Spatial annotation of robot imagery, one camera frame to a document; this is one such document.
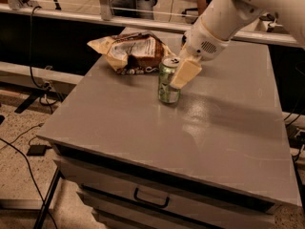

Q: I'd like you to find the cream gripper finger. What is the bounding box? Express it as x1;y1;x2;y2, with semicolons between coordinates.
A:
170;57;202;89
173;44;191;60

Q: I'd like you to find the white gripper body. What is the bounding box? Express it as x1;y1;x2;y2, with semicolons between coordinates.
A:
185;16;230;61

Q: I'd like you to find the green soda can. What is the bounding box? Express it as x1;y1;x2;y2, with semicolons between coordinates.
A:
158;56;180;104

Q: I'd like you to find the black floor cable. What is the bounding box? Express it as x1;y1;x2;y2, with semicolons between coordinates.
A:
0;136;59;229

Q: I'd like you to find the metal glass railing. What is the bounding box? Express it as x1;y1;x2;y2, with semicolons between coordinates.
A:
0;0;299;48

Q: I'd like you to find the black hanging cable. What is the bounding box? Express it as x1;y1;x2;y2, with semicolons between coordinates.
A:
29;5;65;113

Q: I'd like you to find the black drawer handle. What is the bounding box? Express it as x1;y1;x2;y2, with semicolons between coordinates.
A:
133;187;170;209

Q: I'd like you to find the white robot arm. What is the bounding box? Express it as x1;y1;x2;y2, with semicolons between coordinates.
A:
171;0;305;89

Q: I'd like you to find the brown chip bag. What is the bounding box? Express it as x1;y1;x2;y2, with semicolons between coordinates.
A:
88;31;174;74

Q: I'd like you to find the grey drawer cabinet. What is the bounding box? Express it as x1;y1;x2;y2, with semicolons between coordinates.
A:
39;42;301;229

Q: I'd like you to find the seated person in jeans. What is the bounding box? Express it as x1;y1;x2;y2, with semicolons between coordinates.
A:
111;0;154;20

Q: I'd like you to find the black power adapter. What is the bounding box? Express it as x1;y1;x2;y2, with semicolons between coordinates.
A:
27;145;51;156

